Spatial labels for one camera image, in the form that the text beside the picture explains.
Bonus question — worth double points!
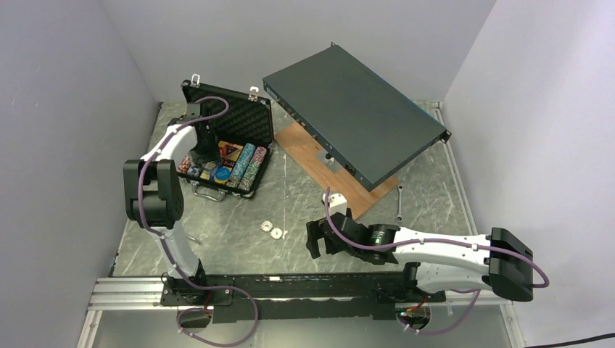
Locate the red triangular token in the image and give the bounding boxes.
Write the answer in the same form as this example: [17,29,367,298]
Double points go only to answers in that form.
[223,144,243,162]

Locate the blue round button chip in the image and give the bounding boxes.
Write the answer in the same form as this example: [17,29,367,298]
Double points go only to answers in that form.
[214,166,233,184]

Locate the white poker chip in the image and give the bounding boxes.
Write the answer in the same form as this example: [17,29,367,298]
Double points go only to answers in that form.
[261,220,274,233]
[270,228,284,240]

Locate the black poker chip case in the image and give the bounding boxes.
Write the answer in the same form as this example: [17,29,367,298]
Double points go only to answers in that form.
[175,75,273,199]

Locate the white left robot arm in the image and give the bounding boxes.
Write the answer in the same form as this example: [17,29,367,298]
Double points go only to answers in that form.
[123,96,229,305]

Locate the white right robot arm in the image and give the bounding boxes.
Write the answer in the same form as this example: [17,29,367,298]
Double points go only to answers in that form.
[306,212,536,302]

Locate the lower playing card deck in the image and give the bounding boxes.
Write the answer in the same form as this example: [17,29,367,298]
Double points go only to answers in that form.
[199,162,218,181]

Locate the yellow blue chip row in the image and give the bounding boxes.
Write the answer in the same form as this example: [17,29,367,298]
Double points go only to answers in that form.
[186,165,202,178]

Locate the teal poker chip row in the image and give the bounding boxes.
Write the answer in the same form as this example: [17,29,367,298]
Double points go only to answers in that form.
[226,143,257,188]

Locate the purple green chip row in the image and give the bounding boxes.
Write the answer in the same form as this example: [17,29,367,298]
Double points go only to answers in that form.
[238,146,268,191]

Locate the small silver wrench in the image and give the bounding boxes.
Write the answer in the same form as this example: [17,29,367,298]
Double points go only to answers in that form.
[395,185,404,223]

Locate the wooden board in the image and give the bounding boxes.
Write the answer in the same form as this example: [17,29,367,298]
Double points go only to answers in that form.
[275,123,400,218]

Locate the dark rack server unit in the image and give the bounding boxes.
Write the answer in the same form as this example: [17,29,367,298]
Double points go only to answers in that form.
[263,44,451,191]

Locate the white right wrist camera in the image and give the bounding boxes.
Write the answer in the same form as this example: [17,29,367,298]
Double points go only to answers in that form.
[326,193,348,216]

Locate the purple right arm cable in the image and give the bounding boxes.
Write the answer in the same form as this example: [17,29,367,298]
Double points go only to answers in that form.
[323,187,550,289]

